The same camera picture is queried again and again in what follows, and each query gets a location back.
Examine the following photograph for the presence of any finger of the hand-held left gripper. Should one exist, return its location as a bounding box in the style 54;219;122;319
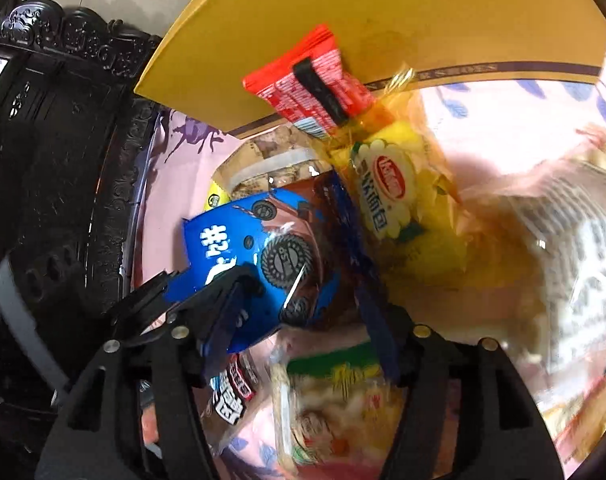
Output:
117;271;182;317
112;304;184;344

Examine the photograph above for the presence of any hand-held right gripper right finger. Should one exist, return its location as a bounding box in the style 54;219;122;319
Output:
357;297;566;480

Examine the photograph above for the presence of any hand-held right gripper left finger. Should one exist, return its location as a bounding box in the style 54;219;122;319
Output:
35;265;264;480

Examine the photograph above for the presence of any blue cookie packet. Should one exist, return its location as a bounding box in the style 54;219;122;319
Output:
182;172;384;356

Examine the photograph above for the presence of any yellow bread packet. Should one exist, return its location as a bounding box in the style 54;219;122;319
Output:
328;65;484;271

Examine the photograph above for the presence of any clear puffed snack packet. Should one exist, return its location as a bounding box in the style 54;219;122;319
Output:
483;125;606;376

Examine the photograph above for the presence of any red snack packet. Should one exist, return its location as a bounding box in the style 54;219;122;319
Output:
242;23;376;138

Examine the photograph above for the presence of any yellow cardboard box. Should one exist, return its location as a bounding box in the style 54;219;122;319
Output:
134;0;606;138

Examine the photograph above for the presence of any dark brown snack packet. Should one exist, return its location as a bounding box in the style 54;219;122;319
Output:
203;350;264;441

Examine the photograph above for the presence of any green orange snack packet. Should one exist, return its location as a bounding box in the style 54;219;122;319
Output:
270;342;408;480

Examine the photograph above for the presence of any pink printed cloth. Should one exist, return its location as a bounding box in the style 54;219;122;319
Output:
128;80;606;480

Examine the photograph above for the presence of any yellow-green snack packet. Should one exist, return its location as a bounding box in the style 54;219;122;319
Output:
205;180;234;211

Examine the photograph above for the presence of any beige snack packet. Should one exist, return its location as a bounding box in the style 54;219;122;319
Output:
213;127;334;201

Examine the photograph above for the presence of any black carved wooden furniture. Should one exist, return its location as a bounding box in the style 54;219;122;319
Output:
0;0;168;480

